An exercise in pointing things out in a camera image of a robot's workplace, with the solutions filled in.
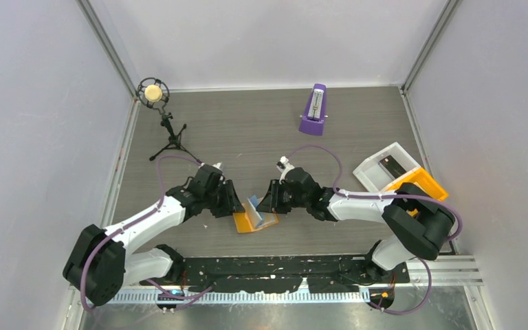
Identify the orange plastic bin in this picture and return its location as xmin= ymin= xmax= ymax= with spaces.
xmin=382 ymin=167 xmax=449 ymax=201

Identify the aluminium frame rail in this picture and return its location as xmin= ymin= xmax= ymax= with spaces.
xmin=405 ymin=255 xmax=484 ymax=287

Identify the microphone on black tripod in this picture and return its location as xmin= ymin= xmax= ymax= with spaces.
xmin=135 ymin=77 xmax=201 ymax=164

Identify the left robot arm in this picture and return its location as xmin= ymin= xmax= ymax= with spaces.
xmin=62 ymin=164 xmax=245 ymax=307

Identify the purple metronome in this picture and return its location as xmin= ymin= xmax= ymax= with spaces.
xmin=298 ymin=83 xmax=327 ymax=136

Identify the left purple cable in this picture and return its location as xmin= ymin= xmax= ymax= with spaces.
xmin=79 ymin=155 xmax=217 ymax=313

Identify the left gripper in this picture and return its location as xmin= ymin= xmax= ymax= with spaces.
xmin=203 ymin=179 xmax=244 ymax=218

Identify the purple cable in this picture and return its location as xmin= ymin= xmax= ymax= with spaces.
xmin=287 ymin=144 xmax=464 ymax=316
xmin=79 ymin=155 xmax=217 ymax=313

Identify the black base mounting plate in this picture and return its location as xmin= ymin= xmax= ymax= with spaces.
xmin=153 ymin=255 xmax=410 ymax=294

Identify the white plastic bin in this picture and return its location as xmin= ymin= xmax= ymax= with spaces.
xmin=353 ymin=142 xmax=421 ymax=193

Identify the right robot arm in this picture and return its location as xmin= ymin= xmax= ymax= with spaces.
xmin=256 ymin=167 xmax=457 ymax=282

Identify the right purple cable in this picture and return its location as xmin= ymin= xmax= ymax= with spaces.
xmin=287 ymin=144 xmax=464 ymax=316

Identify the black device in white bin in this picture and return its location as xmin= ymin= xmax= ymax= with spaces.
xmin=379 ymin=155 xmax=407 ymax=179

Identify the orange leather card holder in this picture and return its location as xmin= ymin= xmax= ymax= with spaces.
xmin=233 ymin=195 xmax=279 ymax=234

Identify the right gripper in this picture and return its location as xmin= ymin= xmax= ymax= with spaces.
xmin=256 ymin=179 xmax=309 ymax=215

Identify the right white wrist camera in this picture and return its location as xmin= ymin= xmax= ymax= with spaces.
xmin=276 ymin=156 xmax=295 ymax=181

